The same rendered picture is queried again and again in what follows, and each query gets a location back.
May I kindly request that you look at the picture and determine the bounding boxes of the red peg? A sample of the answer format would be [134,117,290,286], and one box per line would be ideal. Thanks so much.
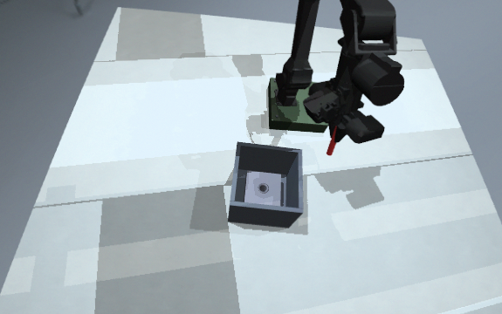
[327,126,337,156]

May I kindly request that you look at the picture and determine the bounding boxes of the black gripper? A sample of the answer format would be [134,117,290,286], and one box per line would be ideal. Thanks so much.
[308,75,385,144]

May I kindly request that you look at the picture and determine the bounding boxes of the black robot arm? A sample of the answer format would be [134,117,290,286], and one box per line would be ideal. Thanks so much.
[275,0,404,123]

